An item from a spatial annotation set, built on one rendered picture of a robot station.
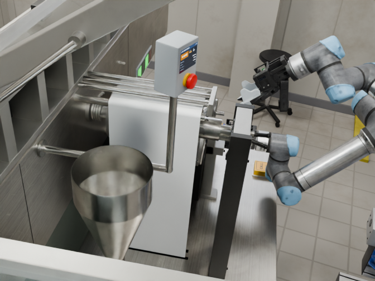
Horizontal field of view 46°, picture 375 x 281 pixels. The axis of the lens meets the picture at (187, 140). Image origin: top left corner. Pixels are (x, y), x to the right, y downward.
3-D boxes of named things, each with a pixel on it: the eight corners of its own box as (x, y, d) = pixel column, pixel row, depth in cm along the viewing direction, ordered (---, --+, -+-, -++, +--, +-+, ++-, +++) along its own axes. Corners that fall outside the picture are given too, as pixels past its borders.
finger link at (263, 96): (248, 96, 145) (271, 82, 142) (251, 100, 146) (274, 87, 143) (249, 102, 141) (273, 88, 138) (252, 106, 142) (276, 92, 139)
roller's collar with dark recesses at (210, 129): (217, 145, 123) (220, 126, 120) (196, 142, 124) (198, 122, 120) (220, 132, 129) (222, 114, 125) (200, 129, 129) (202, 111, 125)
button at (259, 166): (270, 178, 178) (272, 173, 176) (253, 174, 178) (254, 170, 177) (270, 167, 183) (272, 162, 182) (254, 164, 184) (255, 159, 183)
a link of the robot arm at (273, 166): (269, 190, 163) (274, 167, 156) (261, 171, 172) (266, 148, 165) (289, 190, 164) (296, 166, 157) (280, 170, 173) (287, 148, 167)
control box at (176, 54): (182, 101, 81) (186, 50, 75) (153, 90, 83) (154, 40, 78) (202, 87, 86) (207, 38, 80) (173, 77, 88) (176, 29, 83)
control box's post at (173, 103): (171, 172, 96) (177, 90, 84) (164, 170, 96) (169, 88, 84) (173, 167, 97) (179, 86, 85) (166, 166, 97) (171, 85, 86)
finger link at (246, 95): (229, 95, 145) (253, 80, 142) (238, 108, 147) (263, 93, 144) (229, 98, 142) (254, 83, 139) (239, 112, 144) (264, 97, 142)
